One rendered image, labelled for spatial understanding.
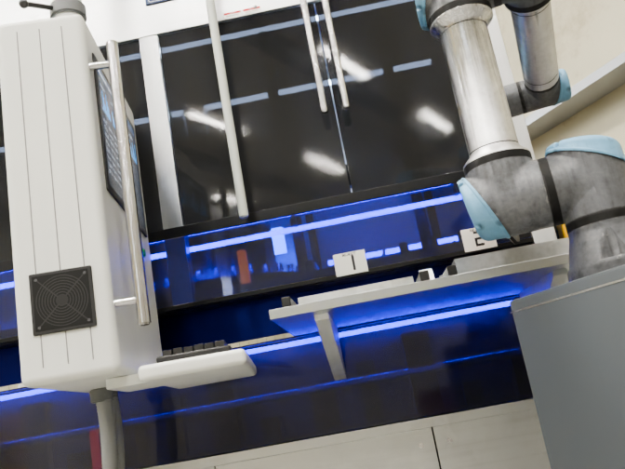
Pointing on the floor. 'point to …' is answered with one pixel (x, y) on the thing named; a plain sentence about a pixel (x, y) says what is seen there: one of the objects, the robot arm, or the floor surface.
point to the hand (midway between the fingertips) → (512, 237)
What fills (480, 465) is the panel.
